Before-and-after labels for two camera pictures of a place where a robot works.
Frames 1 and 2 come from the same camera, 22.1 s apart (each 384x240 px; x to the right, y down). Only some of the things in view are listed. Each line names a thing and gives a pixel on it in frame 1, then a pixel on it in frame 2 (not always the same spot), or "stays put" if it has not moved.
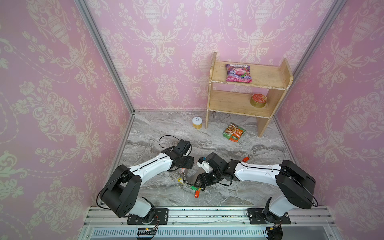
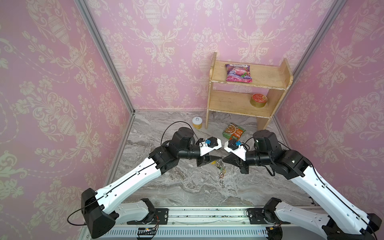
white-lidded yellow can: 197,122 stays put
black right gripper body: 202,179 -> 242,162
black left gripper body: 187,162 -> 192,152
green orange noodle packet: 233,132 stays put
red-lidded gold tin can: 258,100 stays put
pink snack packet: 238,73 stays put
